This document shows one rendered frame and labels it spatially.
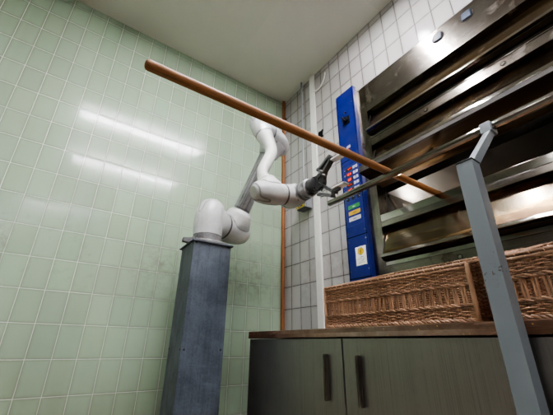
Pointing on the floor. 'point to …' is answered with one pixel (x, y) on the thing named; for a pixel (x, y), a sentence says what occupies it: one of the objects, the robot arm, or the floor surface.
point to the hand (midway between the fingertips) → (343, 169)
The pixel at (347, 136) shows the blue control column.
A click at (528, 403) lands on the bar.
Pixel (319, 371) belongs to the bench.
